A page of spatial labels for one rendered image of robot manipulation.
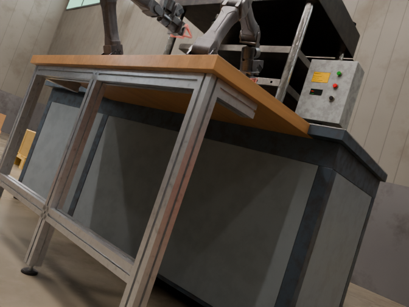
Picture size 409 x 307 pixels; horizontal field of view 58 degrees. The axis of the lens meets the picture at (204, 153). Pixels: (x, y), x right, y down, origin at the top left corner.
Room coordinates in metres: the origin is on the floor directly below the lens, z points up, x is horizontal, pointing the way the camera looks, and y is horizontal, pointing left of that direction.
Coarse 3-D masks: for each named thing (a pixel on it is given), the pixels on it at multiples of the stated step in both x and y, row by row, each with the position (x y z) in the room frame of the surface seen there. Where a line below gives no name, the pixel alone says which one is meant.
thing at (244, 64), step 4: (240, 60) 1.63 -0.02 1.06; (248, 60) 1.61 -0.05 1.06; (252, 60) 1.62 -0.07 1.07; (240, 64) 1.63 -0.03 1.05; (244, 64) 1.62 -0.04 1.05; (248, 64) 1.61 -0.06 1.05; (240, 68) 1.64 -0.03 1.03; (244, 68) 1.62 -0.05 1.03; (248, 68) 1.62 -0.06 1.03; (244, 72) 1.62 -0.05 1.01; (248, 72) 1.60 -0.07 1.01; (252, 72) 1.60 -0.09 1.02; (256, 72) 1.63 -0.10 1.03
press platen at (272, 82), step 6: (258, 78) 2.49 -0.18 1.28; (264, 78) 2.46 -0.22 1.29; (258, 84) 2.48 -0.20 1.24; (264, 84) 2.45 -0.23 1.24; (270, 84) 2.42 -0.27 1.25; (276, 84) 2.39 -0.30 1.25; (288, 84) 2.42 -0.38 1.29; (288, 90) 2.44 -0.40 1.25; (294, 90) 2.49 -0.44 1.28; (294, 96) 2.51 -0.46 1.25
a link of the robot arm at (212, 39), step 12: (228, 0) 1.34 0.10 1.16; (240, 0) 1.32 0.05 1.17; (228, 12) 1.30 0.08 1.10; (216, 24) 1.28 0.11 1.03; (228, 24) 1.30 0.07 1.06; (204, 36) 1.26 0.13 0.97; (216, 36) 1.25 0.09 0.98; (192, 48) 1.24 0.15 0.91; (204, 48) 1.22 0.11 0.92; (216, 48) 1.26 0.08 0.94
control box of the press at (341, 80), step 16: (320, 64) 2.29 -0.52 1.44; (336, 64) 2.23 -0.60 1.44; (352, 64) 2.17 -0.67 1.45; (320, 80) 2.27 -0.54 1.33; (336, 80) 2.21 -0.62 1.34; (352, 80) 2.15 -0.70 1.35; (304, 96) 2.32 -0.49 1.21; (320, 96) 2.25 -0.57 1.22; (336, 96) 2.19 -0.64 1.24; (352, 96) 2.21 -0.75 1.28; (304, 112) 2.30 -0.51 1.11; (320, 112) 2.23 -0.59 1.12; (336, 112) 2.17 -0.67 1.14
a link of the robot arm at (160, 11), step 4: (160, 0) 1.79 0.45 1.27; (164, 0) 1.76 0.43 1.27; (168, 0) 1.78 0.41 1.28; (172, 0) 1.78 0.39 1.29; (160, 4) 1.77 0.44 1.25; (164, 4) 1.77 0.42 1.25; (168, 4) 1.78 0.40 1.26; (172, 4) 1.79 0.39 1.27; (156, 8) 1.72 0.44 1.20; (160, 8) 1.73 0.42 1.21; (168, 8) 1.78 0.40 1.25; (172, 8) 1.79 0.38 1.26; (156, 12) 1.72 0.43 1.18; (160, 12) 1.74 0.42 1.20; (152, 16) 1.79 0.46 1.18; (156, 16) 1.77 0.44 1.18; (160, 16) 1.76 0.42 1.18
